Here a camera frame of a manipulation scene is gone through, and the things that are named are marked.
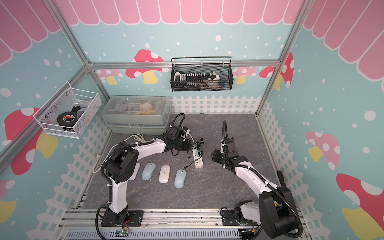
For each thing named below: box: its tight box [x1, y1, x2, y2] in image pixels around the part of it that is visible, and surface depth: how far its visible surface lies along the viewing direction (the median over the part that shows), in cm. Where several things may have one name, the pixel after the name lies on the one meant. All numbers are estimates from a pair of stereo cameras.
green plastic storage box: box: [101, 95, 172, 135], surface depth 101 cm
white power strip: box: [192, 147, 204, 169], surface depth 93 cm
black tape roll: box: [57, 111, 78, 128], surface depth 71 cm
